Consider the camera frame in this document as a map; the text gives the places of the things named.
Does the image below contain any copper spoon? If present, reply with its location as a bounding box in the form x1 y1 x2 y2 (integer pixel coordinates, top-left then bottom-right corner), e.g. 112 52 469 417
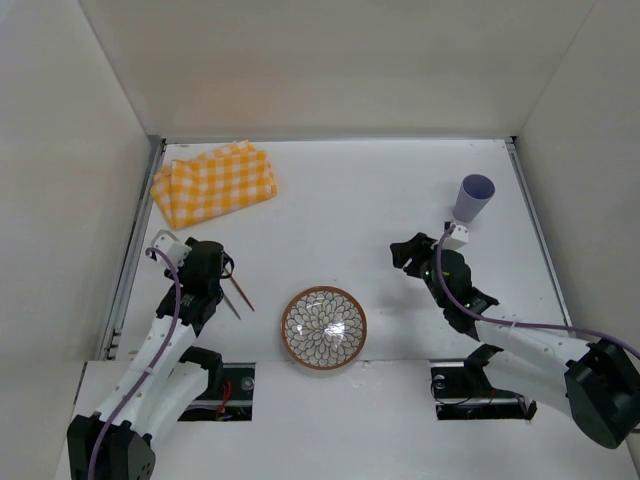
224 266 255 312

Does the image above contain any lilac plastic cup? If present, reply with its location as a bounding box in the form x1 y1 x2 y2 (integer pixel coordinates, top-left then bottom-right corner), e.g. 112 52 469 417
452 174 496 223

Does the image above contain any floral patterned ceramic bowl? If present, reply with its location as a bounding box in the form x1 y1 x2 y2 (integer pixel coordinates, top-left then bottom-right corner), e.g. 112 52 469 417
281 286 367 371

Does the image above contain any yellow white checkered cloth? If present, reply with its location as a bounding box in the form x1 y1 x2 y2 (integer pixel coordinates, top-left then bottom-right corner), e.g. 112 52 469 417
151 140 278 230

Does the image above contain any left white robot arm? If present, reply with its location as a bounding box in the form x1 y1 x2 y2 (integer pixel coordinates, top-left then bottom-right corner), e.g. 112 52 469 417
66 231 233 479

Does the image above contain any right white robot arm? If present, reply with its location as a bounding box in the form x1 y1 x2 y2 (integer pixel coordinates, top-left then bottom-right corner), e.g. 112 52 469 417
390 222 639 449

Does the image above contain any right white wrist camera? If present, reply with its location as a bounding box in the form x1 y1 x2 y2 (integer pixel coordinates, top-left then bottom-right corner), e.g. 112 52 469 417
443 222 469 251

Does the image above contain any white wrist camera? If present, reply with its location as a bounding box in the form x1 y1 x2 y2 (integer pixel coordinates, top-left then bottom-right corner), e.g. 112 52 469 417
443 222 469 251
148 230 191 271

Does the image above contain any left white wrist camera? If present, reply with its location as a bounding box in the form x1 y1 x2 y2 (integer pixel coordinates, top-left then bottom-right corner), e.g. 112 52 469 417
148 230 191 271

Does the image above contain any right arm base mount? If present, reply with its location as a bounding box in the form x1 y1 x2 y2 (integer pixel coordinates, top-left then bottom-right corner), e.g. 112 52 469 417
430 361 538 421

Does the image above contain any right aluminium rail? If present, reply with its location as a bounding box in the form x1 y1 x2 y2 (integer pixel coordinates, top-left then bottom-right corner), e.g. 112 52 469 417
505 137 573 327

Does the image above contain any aluminium rail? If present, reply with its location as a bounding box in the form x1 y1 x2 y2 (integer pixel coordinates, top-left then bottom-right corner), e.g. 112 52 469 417
93 135 166 361
505 137 573 327

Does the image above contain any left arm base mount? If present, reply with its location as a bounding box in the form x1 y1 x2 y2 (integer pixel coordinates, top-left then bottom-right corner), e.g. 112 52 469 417
179 363 256 423

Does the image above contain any left aluminium rail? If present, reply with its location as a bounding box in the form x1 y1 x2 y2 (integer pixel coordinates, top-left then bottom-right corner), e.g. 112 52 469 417
93 135 166 361

